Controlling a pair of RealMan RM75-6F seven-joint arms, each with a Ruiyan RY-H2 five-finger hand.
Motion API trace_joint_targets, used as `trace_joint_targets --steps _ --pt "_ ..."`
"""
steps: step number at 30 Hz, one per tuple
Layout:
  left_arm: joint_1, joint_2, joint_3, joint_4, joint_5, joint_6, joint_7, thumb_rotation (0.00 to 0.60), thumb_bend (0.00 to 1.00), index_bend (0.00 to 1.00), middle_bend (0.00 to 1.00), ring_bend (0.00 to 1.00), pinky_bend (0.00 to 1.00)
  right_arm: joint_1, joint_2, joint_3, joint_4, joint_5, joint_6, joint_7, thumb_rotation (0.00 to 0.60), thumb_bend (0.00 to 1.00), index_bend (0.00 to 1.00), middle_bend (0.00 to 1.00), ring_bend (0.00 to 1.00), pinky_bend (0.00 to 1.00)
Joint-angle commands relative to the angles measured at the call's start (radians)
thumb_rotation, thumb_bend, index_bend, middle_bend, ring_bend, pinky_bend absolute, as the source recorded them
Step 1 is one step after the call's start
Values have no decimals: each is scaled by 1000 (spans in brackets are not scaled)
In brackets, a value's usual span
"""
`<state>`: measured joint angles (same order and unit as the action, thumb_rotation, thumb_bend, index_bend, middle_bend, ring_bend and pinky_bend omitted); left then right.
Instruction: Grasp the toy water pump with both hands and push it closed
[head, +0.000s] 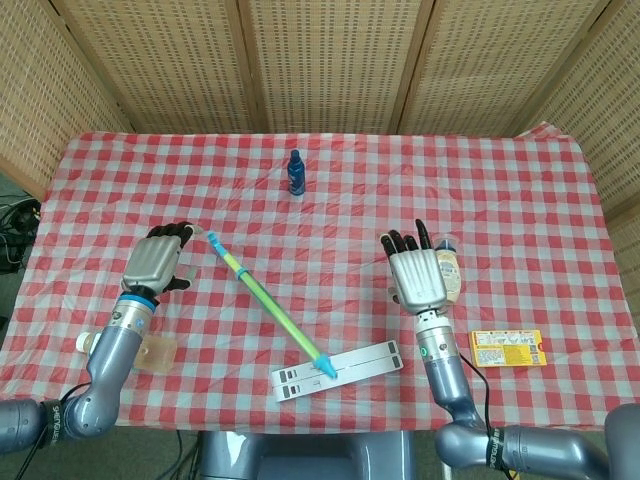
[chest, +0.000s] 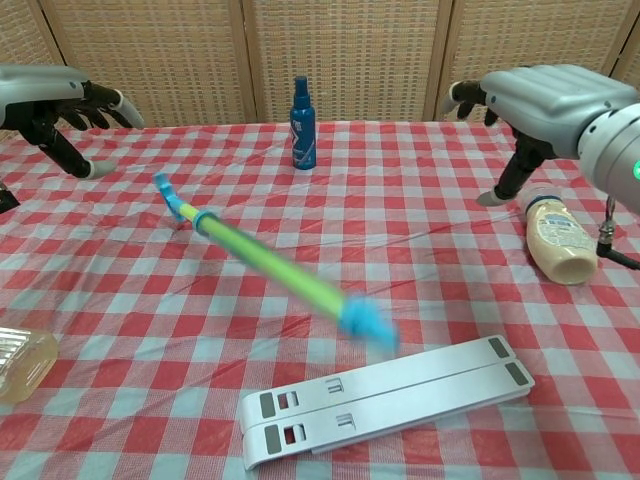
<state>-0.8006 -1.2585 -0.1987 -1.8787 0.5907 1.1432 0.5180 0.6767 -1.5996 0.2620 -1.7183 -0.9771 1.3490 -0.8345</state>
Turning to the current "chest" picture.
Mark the long green blue water pump toy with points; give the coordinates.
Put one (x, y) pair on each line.
(260, 255)

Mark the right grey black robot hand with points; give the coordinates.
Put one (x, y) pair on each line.
(545, 100)

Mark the white folding laptop stand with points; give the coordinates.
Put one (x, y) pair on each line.
(400, 395)

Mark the dark blue spray bottle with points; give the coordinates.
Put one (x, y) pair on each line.
(302, 130)

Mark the clear bottle with yellow liquid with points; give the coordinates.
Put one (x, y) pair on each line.
(25, 365)

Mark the red white checkered tablecloth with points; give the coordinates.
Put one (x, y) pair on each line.
(150, 300)

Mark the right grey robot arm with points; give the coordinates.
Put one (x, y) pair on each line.
(615, 150)

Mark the cream sauce squeeze bottle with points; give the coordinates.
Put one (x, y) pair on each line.
(560, 240)

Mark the wicker folding screen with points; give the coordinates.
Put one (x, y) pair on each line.
(350, 60)

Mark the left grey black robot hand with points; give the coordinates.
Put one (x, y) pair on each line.
(35, 90)

